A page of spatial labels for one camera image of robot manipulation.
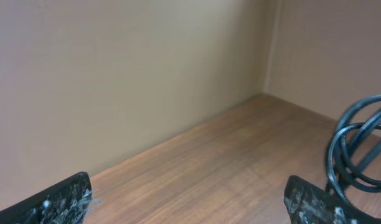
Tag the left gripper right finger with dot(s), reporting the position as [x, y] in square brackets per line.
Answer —
[308, 204]

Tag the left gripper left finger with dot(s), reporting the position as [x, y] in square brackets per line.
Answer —
[65, 202]

